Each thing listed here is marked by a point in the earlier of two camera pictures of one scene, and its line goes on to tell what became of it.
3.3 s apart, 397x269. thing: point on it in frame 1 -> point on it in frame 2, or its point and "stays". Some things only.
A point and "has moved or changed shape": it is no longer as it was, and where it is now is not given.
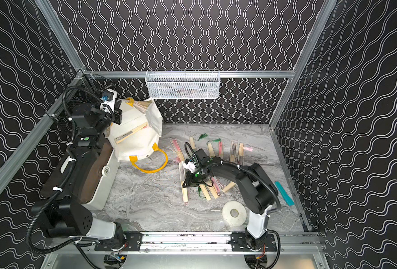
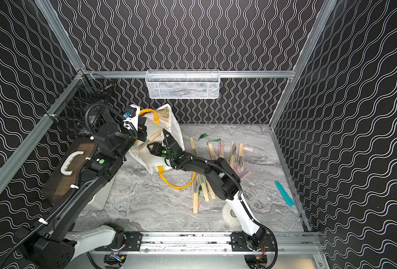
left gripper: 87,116 -> 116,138
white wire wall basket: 183,84 stays
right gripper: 190,182 -> 156,147
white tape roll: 235,214 stays
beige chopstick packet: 234,152 stays
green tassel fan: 203,191 stays
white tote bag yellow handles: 140,129 has moved or changed shape
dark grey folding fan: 182,179 -> 195,193
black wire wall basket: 82,88 stays
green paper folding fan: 212,147 stays
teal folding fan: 287,199 stays
